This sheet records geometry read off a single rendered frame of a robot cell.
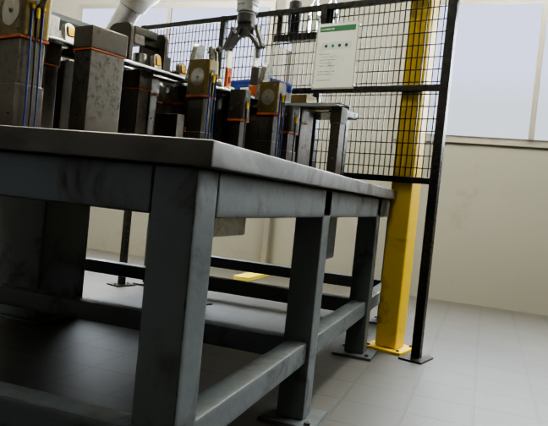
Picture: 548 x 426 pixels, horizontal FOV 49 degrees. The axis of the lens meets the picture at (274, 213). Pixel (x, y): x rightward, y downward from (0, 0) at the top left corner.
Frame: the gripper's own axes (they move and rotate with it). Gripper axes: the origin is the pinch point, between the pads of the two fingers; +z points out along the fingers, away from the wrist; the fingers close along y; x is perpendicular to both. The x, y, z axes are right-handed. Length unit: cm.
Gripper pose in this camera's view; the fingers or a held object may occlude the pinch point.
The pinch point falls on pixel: (242, 64)
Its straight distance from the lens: 250.2
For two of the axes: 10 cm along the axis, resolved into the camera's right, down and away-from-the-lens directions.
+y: 8.1, 1.0, -5.8
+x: 5.8, 0.3, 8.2
